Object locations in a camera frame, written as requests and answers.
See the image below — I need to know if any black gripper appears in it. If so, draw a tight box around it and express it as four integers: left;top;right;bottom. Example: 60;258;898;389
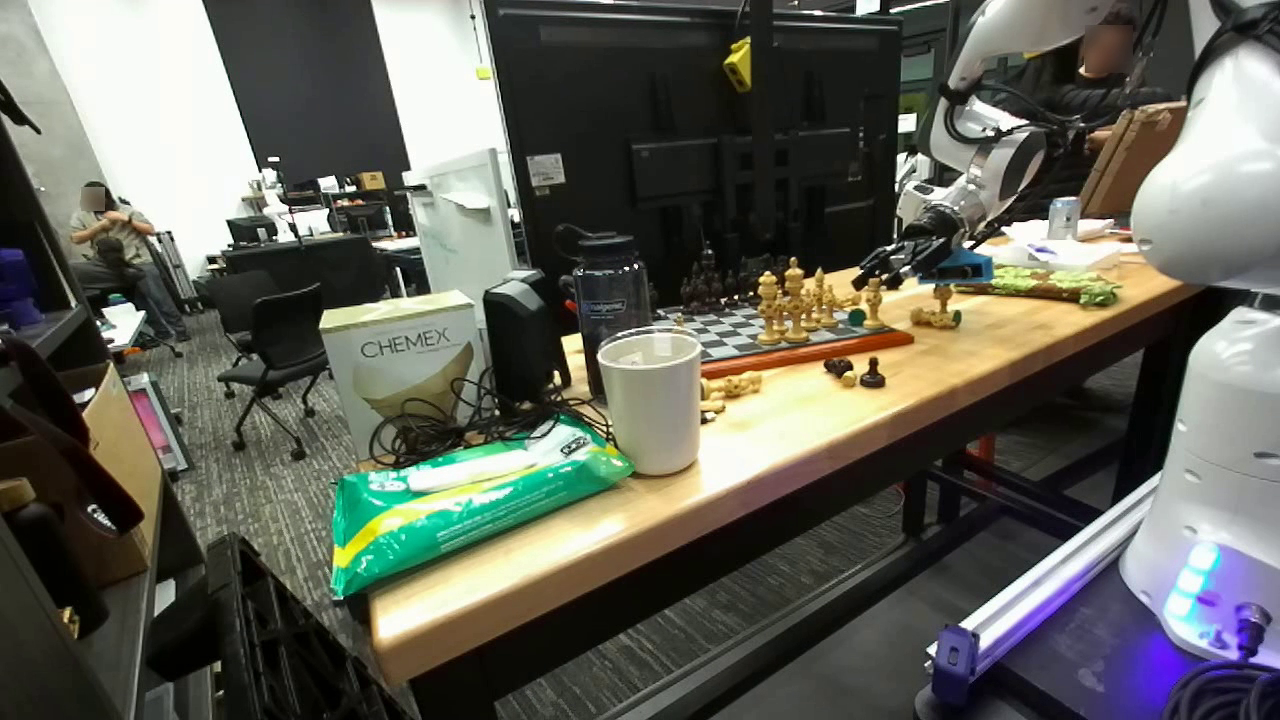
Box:
850;223;971;286

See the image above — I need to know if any checkered chess board red rim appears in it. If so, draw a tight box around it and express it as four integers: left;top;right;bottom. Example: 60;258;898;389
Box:
656;307;918;384

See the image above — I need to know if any white board panel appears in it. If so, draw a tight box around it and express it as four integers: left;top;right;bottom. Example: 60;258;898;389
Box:
404;144;524;307

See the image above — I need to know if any white plastic tray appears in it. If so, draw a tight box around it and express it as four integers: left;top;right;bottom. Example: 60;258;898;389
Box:
1002;215;1142;273

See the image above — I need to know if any clear plastic cup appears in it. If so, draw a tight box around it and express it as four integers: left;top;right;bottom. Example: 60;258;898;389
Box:
1042;191;1084;242

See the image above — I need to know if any yellow triangular sign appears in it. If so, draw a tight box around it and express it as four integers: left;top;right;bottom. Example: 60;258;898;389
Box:
720;31;759;95

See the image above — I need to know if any white paper cup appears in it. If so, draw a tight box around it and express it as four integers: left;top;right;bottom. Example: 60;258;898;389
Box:
592;327;707;479

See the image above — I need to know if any dark translucent water bottle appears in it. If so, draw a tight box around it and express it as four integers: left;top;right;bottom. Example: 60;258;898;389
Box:
568;227;656;398

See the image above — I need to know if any large black screen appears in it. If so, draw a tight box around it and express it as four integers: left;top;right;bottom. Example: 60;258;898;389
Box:
487;0;924;305

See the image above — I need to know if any person in dark jacket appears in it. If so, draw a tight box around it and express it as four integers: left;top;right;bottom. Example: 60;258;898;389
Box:
1033;8;1183;204

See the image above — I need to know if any white paper label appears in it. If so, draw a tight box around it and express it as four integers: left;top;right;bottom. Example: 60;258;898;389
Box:
524;148;573;191

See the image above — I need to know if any black coffee grinder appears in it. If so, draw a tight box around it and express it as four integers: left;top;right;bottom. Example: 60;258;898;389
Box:
478;269;564;425

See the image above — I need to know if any green wipes package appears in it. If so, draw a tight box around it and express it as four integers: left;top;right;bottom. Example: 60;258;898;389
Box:
325;412;636;604

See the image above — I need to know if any white Chemex filter box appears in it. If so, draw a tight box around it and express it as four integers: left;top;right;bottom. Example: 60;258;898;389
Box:
314;286;492;456

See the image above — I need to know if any dark office desk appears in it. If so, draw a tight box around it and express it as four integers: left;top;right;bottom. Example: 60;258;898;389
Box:
211;227;432;322

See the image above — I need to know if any black office chair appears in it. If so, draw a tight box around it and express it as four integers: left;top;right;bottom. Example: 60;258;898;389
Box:
211;277;335;463

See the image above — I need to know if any black plastic crate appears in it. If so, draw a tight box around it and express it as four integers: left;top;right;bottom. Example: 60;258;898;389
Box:
139;527;412;720

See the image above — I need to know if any pink flat object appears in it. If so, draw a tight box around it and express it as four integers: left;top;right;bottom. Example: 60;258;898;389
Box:
120;367;191;475

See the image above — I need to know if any seated person in background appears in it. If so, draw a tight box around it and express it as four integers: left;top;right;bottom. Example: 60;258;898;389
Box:
65;177;191;347

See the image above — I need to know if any open cardboard box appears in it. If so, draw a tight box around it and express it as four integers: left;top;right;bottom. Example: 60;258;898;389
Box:
0;322;167;633

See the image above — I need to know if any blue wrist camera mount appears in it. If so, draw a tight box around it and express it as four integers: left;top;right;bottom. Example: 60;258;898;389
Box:
947;249;1001;283

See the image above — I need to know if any black table frame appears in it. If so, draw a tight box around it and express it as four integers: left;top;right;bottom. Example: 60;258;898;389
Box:
396;296;1211;720

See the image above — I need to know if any aluminium rail blue bracket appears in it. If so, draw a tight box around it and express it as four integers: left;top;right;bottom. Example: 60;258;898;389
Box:
924;473;1169;712

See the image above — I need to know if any tangled thin black cable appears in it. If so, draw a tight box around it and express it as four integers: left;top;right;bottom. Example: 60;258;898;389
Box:
365;380;492;468

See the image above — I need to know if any black coiled cable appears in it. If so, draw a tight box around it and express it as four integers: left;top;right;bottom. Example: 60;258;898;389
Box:
1159;654;1280;720

